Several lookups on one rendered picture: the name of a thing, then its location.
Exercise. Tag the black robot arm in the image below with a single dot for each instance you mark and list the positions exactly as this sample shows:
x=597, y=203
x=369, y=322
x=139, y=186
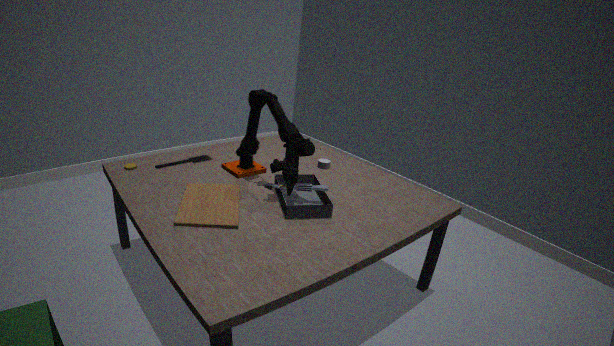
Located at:
x=295, y=144

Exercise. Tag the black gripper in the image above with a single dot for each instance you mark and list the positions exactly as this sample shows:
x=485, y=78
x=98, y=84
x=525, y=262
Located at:
x=290, y=172

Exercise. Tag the white short cylinder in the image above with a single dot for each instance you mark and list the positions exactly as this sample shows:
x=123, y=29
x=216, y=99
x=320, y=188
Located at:
x=324, y=163

